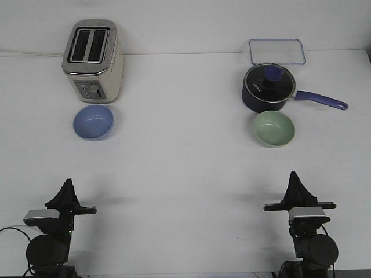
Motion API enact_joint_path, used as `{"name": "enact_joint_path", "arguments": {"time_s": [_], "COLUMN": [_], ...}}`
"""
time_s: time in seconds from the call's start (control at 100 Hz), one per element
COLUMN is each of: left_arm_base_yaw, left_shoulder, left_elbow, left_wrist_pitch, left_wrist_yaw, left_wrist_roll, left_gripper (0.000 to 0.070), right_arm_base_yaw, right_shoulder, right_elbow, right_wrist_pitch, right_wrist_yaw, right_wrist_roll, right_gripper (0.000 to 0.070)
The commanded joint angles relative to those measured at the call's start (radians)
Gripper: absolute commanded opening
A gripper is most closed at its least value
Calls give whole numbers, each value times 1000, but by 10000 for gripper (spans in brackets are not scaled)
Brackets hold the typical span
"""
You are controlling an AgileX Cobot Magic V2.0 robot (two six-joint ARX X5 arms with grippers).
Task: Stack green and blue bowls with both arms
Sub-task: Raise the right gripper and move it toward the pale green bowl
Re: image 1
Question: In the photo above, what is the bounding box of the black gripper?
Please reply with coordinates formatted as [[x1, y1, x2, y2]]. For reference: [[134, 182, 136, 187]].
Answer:
[[263, 171, 337, 211], [45, 178, 97, 232]]

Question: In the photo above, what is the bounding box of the silver two-slot toaster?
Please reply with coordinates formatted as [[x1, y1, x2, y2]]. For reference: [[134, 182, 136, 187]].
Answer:
[[61, 19, 124, 103]]

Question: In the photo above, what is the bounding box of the green bowl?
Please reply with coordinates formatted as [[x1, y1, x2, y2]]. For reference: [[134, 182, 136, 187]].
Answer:
[[253, 111, 296, 148]]

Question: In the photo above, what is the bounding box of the blue bowl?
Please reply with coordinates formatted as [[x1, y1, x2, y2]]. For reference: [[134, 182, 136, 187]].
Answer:
[[72, 104, 114, 141]]

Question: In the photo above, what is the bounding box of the glass pot lid blue knob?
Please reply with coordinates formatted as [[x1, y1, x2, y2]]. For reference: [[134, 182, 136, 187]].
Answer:
[[244, 63, 295, 103]]

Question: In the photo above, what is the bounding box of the clear container lid blue rim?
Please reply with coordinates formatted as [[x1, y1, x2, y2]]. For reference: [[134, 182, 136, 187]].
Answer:
[[248, 38, 306, 65]]

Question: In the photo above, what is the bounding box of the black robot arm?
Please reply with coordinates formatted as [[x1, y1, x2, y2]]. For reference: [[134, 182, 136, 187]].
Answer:
[[23, 178, 97, 277], [263, 171, 339, 277]]

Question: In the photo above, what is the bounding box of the dark blue saucepan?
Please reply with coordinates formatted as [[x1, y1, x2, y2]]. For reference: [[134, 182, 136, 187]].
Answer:
[[241, 86, 348, 113]]

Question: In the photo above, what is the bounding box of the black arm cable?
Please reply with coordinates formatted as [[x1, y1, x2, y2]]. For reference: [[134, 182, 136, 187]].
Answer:
[[0, 224, 35, 277]]

